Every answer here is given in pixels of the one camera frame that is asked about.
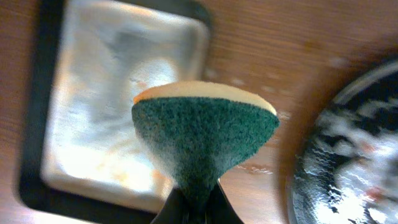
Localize round black tray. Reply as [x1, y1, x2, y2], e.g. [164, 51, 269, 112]
[287, 58, 397, 224]

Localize black rectangular soap tray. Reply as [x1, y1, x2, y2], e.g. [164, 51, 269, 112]
[17, 1, 212, 223]

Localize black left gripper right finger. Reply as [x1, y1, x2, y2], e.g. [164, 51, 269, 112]
[206, 181, 244, 224]

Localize yellow green sponge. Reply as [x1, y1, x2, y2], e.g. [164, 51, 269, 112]
[131, 81, 279, 207]

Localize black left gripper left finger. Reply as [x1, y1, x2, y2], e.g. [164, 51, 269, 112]
[150, 188, 190, 224]

